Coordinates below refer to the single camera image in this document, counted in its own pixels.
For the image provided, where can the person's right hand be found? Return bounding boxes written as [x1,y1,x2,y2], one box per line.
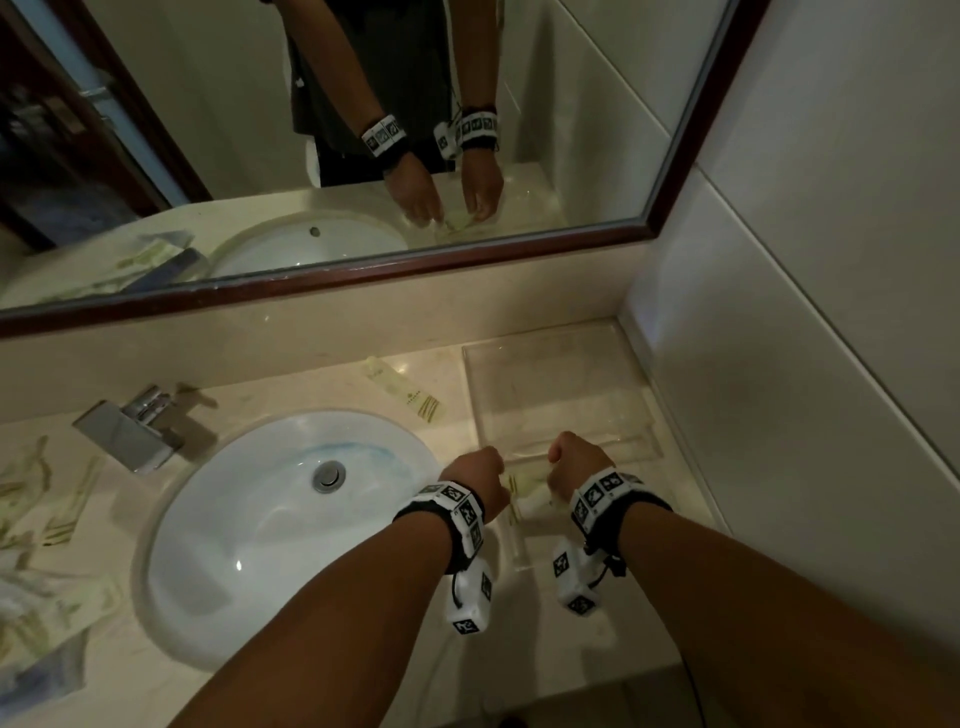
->
[547,431,618,502]

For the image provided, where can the clear plastic tray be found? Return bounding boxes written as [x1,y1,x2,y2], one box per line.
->
[458,318,710,575]

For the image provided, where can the person's left forearm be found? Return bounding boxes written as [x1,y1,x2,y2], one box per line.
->
[168,513,459,728]

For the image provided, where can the black wristband with marker tags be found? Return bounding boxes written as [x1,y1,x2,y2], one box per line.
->
[393,479,487,575]
[569,468,673,556]

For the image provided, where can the person's right forearm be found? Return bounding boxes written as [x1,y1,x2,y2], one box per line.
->
[614,502,960,728]

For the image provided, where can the long cream striped toiletry packet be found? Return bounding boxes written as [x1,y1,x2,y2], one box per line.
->
[363,358,444,425]

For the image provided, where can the thin black cable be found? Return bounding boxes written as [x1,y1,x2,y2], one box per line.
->
[678,659,706,728]

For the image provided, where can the person's left hand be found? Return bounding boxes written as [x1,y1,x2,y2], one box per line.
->
[438,447,511,519]

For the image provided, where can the dark wood framed mirror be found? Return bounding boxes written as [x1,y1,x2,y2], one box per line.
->
[0,0,774,339]

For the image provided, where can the chrome square faucet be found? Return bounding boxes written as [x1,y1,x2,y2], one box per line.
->
[72,386,185,475]

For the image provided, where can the pile of cream toiletry packets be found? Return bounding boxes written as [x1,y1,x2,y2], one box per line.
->
[0,434,125,721]

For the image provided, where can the white oval sink basin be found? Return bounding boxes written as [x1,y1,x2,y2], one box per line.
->
[134,408,444,673]

